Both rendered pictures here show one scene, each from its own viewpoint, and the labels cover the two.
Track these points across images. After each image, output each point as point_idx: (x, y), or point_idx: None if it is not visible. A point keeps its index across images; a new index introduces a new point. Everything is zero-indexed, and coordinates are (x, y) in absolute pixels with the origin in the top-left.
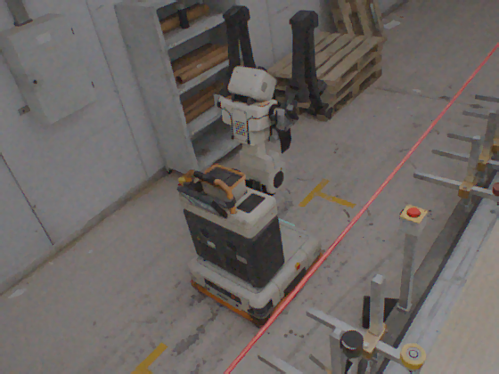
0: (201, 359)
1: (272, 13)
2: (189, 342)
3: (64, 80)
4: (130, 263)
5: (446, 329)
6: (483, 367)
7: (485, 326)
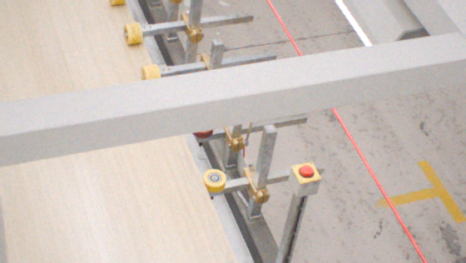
0: (419, 243)
1: None
2: (450, 243)
3: None
4: None
5: (212, 214)
6: (164, 205)
7: (190, 239)
